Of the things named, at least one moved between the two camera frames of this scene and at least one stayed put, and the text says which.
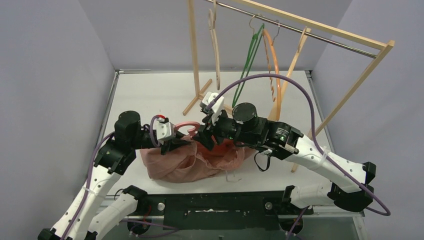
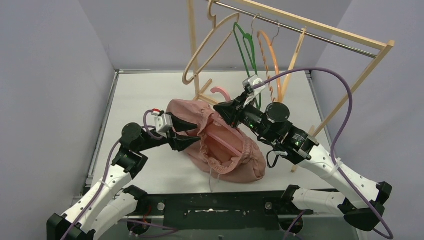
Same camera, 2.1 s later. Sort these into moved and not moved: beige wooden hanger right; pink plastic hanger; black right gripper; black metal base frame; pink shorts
Moved: pink plastic hanger; black right gripper; pink shorts
Not moved: beige wooden hanger right; black metal base frame
